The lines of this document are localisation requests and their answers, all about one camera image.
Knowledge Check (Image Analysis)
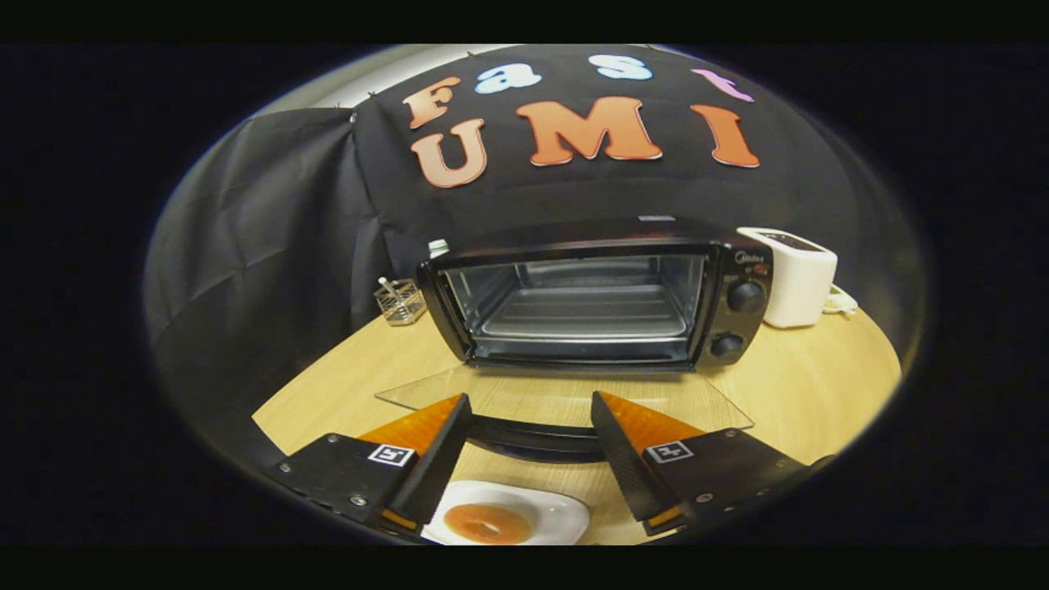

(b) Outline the black toaster oven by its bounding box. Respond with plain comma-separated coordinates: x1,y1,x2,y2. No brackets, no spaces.
375,215,775,465

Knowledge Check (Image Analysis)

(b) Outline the wire mesh holder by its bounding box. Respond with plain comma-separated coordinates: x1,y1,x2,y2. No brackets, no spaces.
374,277,428,327

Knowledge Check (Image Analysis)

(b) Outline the white bread toaster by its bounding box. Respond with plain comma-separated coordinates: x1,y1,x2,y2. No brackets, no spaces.
736,226,839,329

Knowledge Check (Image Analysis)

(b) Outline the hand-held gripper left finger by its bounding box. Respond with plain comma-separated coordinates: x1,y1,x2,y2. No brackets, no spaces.
262,393,475,542

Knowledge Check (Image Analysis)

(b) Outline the round glazed bread bun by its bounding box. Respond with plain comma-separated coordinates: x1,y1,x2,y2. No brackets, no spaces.
443,502,534,546

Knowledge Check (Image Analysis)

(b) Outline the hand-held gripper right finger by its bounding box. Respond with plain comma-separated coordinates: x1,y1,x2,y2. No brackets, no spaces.
590,390,837,538

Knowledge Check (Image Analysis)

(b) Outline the white oval plate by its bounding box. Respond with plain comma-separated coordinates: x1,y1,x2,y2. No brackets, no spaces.
420,479,591,547

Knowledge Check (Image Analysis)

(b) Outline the metal oven tray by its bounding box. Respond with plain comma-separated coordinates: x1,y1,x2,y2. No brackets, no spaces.
479,283,689,341

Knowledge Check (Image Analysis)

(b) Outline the black backdrop cloth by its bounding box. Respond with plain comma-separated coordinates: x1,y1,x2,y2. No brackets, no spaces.
143,44,927,460

